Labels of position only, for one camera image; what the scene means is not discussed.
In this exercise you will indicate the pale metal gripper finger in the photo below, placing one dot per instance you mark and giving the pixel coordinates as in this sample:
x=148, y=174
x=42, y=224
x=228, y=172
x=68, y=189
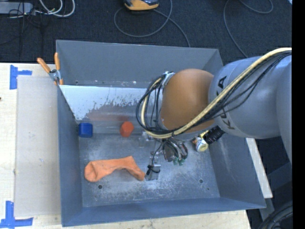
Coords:
x=152, y=176
x=156, y=167

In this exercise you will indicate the grey metal bin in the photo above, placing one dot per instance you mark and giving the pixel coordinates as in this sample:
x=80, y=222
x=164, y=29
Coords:
x=114, y=194

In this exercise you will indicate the orange cloth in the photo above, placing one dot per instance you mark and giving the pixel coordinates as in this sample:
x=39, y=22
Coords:
x=104, y=168

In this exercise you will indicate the orange-red block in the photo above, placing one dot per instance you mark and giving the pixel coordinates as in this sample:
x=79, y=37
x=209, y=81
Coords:
x=126, y=129

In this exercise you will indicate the blue cube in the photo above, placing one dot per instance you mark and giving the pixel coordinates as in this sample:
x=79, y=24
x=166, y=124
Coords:
x=85, y=129

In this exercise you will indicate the pale wood flat board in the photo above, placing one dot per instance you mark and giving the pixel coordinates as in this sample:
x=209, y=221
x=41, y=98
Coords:
x=35, y=139

